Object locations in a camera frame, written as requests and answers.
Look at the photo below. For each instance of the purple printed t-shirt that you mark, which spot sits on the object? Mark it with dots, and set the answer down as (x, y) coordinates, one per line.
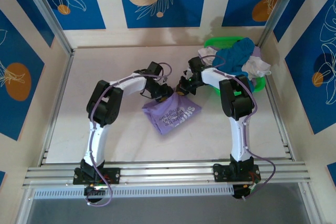
(170, 116)

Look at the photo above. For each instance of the green plastic basket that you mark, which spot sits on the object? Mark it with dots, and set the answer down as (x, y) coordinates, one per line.
(219, 41)

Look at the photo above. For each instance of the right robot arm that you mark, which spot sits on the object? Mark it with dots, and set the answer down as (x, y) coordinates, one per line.
(239, 140)

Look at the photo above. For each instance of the blue t-shirt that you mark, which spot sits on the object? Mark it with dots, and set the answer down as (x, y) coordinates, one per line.
(233, 56)

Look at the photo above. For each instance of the white t-shirt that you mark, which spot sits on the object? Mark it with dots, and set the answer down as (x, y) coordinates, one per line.
(256, 65)

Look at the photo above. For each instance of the pale lilac t-shirt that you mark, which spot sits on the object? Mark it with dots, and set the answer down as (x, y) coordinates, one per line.
(257, 51)

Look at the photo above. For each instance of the black connector box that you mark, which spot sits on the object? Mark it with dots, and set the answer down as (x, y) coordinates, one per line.
(90, 190)
(239, 192)

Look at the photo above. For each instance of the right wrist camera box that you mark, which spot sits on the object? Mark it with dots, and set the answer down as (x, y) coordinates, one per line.
(186, 73)

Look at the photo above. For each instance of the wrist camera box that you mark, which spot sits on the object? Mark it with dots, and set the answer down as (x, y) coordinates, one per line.
(165, 78)
(186, 73)

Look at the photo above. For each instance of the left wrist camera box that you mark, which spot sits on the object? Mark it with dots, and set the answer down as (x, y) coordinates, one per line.
(165, 78)

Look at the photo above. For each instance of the aluminium mounting rail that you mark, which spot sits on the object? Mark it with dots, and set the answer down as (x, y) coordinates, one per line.
(168, 174)

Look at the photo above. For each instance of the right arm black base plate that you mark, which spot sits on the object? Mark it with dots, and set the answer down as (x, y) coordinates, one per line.
(219, 172)

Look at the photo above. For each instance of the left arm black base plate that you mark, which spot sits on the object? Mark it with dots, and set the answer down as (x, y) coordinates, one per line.
(115, 175)

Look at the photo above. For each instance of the aluminium side rail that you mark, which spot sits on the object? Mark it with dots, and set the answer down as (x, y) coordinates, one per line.
(63, 82)
(279, 119)

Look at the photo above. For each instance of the aluminium frame post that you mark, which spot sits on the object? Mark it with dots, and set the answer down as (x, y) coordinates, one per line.
(278, 6)
(50, 16)

